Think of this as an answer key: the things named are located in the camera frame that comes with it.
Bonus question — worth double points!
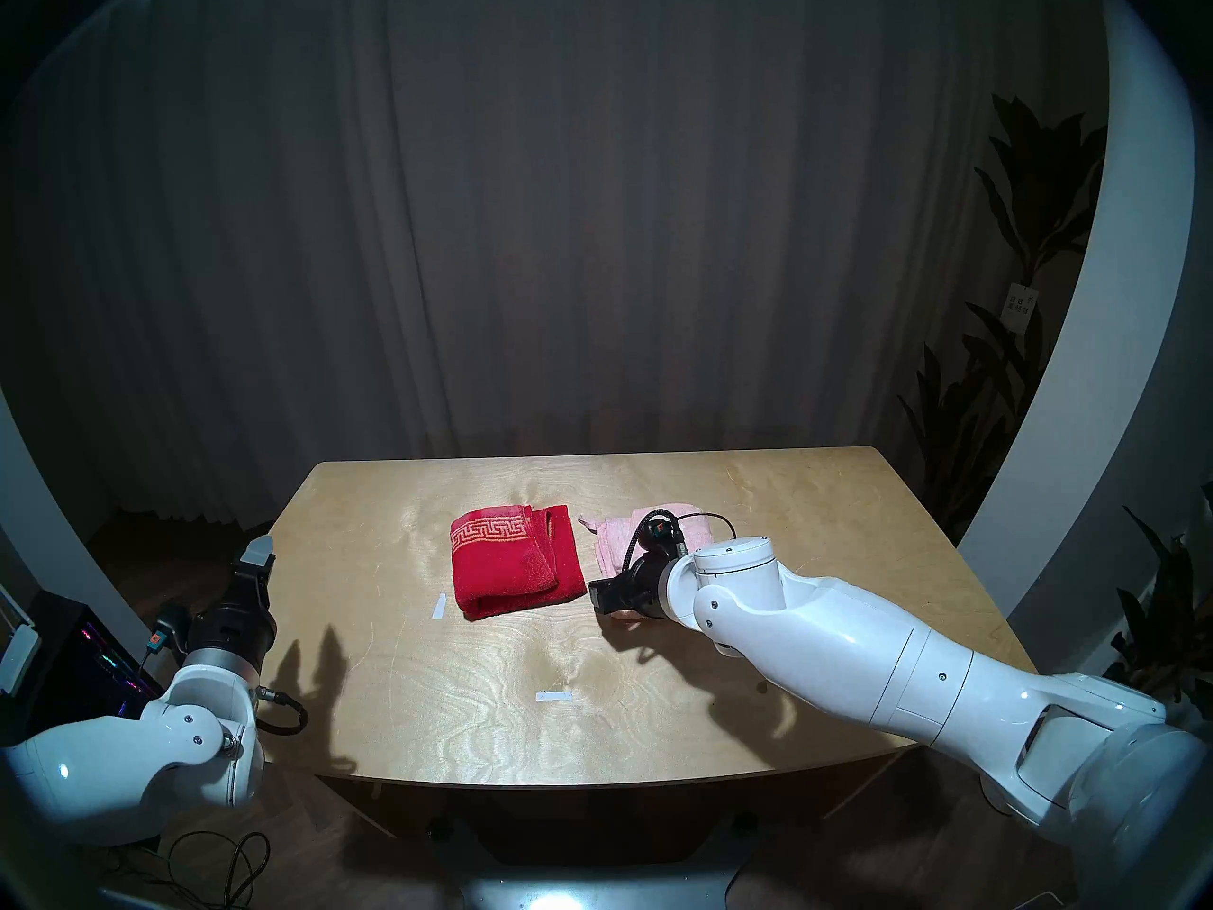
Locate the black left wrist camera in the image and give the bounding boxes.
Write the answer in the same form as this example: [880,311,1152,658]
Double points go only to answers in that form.
[145,602,192,657]

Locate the black floor cables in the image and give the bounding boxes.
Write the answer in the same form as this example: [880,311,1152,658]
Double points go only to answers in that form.
[104,828,272,910]

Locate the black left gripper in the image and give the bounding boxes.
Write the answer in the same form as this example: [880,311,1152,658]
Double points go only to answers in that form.
[188,536,279,678]

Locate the black computer tower with lights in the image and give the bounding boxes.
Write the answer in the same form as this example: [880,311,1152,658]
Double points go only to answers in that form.
[19,591,164,724]

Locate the red towel with gold pattern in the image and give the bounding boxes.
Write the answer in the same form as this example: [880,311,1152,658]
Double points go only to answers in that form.
[449,503,588,622]

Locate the small white box device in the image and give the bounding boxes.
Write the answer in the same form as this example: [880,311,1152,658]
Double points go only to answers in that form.
[0,624,42,697]

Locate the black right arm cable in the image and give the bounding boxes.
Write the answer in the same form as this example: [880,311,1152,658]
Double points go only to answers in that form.
[620,510,739,577]

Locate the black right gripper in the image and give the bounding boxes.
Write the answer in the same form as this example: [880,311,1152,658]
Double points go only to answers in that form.
[588,555,674,627]

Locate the tall dark leafy plant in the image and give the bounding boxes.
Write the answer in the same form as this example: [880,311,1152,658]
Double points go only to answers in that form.
[896,93,1110,541]

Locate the grey pleated curtain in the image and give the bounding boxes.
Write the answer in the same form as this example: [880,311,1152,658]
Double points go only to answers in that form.
[9,0,1110,532]

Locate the dark potted plant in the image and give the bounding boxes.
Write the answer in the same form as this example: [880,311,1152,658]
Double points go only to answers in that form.
[1102,482,1213,721]

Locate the plain pink towel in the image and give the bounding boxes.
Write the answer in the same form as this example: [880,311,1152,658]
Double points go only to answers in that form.
[579,504,715,627]

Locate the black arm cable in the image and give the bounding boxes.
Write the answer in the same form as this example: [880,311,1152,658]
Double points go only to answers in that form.
[252,685,310,737]
[620,510,739,577]

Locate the grey metal pedestal base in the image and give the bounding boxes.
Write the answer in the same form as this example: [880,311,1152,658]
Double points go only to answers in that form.
[426,810,761,910]

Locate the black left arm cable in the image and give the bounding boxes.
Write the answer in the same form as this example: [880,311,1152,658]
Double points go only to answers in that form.
[252,685,310,737]

